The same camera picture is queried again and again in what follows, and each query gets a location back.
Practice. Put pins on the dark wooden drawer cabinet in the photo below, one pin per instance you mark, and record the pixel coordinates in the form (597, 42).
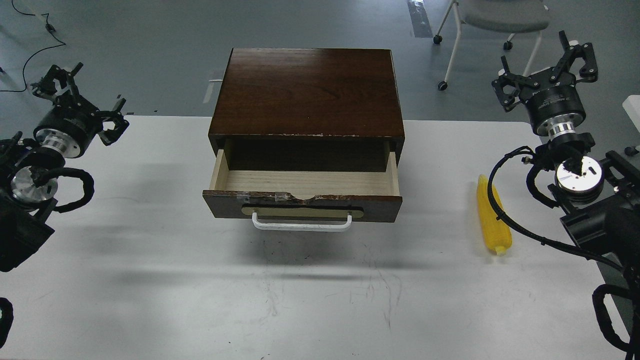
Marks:
(309, 109)

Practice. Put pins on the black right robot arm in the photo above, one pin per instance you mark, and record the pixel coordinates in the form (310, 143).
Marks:
(599, 198)

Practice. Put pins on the yellow corn cob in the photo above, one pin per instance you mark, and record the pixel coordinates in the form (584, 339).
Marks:
(496, 234)

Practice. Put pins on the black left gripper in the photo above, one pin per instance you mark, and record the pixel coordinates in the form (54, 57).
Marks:
(67, 119)

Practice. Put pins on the grey office chair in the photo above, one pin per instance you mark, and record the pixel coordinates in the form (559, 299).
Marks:
(502, 16)

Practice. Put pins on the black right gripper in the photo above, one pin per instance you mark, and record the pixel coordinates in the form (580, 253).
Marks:
(558, 103)

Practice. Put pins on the wooden drawer with white handle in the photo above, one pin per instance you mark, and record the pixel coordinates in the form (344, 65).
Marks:
(325, 201)

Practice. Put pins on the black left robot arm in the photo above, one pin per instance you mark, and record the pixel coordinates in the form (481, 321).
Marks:
(34, 178)

